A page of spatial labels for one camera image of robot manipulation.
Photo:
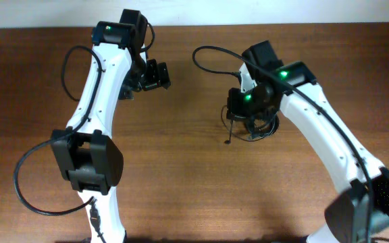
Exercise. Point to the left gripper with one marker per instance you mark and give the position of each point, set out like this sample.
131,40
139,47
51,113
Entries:
157,76

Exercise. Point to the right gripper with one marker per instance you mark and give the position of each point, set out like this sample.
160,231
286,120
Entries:
234,104

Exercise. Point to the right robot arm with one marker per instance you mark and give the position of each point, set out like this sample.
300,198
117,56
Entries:
361,208

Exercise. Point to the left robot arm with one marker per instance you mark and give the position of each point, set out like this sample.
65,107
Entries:
85,152

